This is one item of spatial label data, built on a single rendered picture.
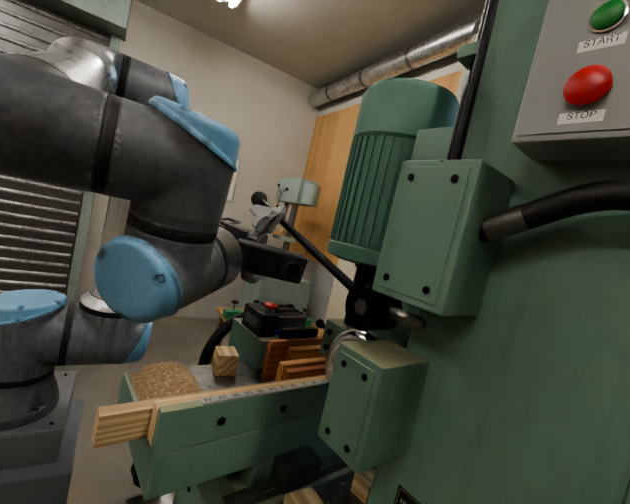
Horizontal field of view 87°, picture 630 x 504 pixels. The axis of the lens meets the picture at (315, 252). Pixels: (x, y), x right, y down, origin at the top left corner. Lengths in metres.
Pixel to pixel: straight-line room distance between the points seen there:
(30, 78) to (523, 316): 0.47
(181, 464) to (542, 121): 0.54
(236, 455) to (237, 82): 3.49
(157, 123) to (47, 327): 0.71
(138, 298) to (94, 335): 0.61
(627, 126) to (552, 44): 0.10
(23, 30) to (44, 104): 3.29
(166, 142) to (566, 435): 0.44
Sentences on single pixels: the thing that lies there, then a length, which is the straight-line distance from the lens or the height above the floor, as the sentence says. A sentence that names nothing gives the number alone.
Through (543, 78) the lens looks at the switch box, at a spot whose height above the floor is 1.37.
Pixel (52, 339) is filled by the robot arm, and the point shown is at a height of 0.83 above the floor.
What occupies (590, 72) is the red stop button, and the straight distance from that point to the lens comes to 0.36.
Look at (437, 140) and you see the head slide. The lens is 0.53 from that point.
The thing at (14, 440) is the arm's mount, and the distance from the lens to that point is 1.05.
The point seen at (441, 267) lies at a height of 1.20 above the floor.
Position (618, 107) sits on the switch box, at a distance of 0.35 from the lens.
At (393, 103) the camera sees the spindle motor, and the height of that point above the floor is 1.43.
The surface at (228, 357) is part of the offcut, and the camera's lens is 0.66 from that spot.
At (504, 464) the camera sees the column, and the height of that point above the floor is 1.02.
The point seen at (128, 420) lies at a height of 0.93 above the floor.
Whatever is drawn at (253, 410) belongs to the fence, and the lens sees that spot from 0.53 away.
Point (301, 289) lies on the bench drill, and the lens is 2.98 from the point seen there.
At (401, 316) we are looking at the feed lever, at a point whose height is 1.13.
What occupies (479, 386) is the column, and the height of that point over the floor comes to 1.08.
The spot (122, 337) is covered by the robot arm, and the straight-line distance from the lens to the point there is 0.97.
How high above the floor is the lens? 1.21
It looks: 4 degrees down
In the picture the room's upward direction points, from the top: 13 degrees clockwise
